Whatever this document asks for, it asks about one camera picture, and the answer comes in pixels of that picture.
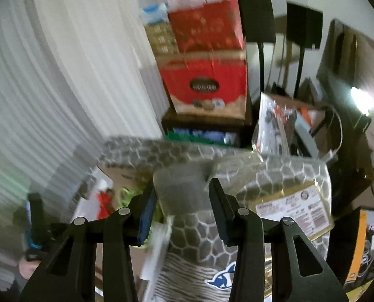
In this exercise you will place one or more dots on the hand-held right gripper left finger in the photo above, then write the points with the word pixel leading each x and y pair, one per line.
pixel 144 218

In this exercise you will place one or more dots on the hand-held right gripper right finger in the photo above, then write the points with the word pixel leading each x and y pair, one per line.
pixel 220 207

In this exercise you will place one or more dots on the clear plastic bag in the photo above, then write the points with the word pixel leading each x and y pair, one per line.
pixel 184 188

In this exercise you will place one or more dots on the person's left hand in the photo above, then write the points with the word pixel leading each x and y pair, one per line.
pixel 28 269

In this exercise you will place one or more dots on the grey patterned blanket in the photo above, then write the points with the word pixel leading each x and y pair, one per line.
pixel 199 236

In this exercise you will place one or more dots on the red toy figure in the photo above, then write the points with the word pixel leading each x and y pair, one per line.
pixel 104 203

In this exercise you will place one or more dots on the blue and green packets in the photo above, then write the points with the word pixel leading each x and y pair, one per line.
pixel 202 137

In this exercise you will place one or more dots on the gold labelled flat packet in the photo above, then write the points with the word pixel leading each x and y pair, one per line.
pixel 297 207

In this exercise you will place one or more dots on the dark wooden side table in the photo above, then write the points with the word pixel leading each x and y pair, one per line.
pixel 206 122

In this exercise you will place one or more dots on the clear bag of small parts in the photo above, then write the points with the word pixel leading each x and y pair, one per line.
pixel 273 125

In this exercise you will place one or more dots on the red cookie box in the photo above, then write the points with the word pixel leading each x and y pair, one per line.
pixel 206 85

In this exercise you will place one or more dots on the white curtain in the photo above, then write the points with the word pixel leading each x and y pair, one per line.
pixel 48 85

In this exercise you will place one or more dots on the orange black box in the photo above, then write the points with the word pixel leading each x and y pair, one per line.
pixel 358 245

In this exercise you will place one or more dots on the tan gold box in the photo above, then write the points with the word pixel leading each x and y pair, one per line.
pixel 161 41

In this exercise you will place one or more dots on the black flat screen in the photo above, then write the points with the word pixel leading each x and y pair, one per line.
pixel 341 78

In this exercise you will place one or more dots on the red patterned gift box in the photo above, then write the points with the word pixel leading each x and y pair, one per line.
pixel 206 26

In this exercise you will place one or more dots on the black music stand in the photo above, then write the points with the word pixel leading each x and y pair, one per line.
pixel 303 26
pixel 257 19

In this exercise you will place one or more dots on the blue white tissue packet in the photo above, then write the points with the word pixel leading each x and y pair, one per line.
pixel 154 12

